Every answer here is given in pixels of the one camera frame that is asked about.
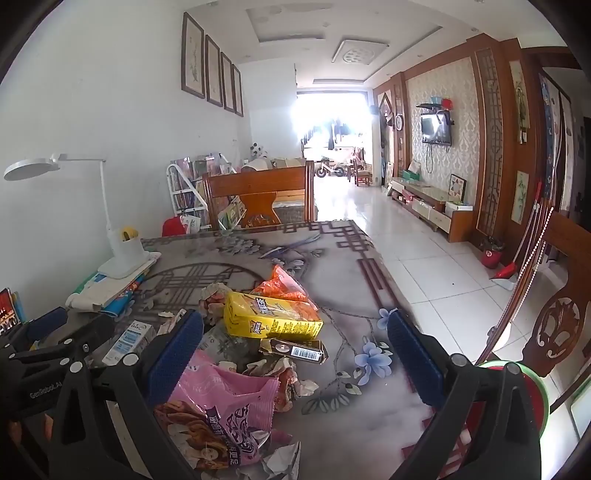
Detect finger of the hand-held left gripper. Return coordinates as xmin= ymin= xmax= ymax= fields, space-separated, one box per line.
xmin=0 ymin=305 xmax=118 ymax=372

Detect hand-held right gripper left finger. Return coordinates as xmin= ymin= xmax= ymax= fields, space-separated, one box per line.
xmin=46 ymin=309 xmax=205 ymax=480

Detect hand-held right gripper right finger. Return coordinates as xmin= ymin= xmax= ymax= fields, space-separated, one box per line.
xmin=387 ymin=309 xmax=543 ymax=480

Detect small white blue carton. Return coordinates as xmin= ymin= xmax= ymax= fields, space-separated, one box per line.
xmin=102 ymin=320 xmax=155 ymax=365

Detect newspaper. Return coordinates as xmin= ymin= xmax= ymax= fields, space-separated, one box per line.
xmin=259 ymin=440 xmax=301 ymax=480
xmin=198 ymin=282 xmax=236 ymax=324
xmin=245 ymin=355 xmax=319 ymax=411

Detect pink snack bag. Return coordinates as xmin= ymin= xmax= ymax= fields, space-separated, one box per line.
xmin=154 ymin=351 xmax=289 ymax=472

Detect yellow drink carton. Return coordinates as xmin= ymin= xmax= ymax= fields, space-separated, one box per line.
xmin=224 ymin=291 xmax=324 ymax=341

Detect dark brown cigarette box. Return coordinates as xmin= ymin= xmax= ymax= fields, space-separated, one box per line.
xmin=270 ymin=338 xmax=328 ymax=363

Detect orange snack bag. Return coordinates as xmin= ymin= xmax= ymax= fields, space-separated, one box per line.
xmin=252 ymin=265 xmax=321 ymax=321

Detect red printed booklet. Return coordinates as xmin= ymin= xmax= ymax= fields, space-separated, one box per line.
xmin=0 ymin=288 xmax=23 ymax=335

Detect stack of picture books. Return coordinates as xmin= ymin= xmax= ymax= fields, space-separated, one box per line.
xmin=66 ymin=272 xmax=148 ymax=315

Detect grey floral tablecloth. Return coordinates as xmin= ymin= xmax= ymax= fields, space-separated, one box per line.
xmin=28 ymin=220 xmax=462 ymax=480

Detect white desk lamp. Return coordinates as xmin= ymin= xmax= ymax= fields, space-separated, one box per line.
xmin=4 ymin=153 xmax=162 ymax=280

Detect red dustpan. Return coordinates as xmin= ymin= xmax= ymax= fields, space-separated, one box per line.
xmin=489 ymin=182 xmax=543 ymax=282

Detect red bag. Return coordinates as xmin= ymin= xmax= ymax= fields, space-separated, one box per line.
xmin=161 ymin=216 xmax=190 ymax=237

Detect red bucket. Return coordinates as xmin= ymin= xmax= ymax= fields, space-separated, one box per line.
xmin=480 ymin=237 xmax=505 ymax=268

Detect carved wooden chair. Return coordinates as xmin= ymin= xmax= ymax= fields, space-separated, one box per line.
xmin=522 ymin=210 xmax=591 ymax=411

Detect wooden television cabinet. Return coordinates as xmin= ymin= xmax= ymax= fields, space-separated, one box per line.
xmin=387 ymin=178 xmax=476 ymax=243

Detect white book rack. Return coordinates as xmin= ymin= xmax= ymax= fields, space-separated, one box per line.
xmin=166 ymin=154 xmax=241 ymax=232

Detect wooden dining chair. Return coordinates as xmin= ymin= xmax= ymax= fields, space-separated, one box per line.
xmin=202 ymin=161 xmax=317 ymax=232

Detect small bamboo painting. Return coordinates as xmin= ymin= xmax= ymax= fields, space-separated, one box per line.
xmin=514 ymin=171 xmax=530 ymax=213

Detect hanging scroll painting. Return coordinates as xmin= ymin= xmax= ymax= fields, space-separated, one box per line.
xmin=509 ymin=60 xmax=530 ymax=144

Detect ceiling light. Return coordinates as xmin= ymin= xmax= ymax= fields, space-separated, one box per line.
xmin=332 ymin=39 xmax=387 ymax=65

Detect wall television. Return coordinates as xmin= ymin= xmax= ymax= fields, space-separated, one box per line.
xmin=421 ymin=113 xmax=452 ymax=146

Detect wall shelf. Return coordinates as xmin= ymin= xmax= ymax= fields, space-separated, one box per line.
xmin=416 ymin=97 xmax=455 ymax=113

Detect wall poster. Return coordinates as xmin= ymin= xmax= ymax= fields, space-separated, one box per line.
xmin=539 ymin=74 xmax=561 ymax=199

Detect framed wall painting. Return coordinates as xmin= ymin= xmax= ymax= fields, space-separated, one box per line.
xmin=181 ymin=11 xmax=206 ymax=99
xmin=232 ymin=64 xmax=244 ymax=117
xmin=221 ymin=52 xmax=235 ymax=114
xmin=204 ymin=34 xmax=223 ymax=108

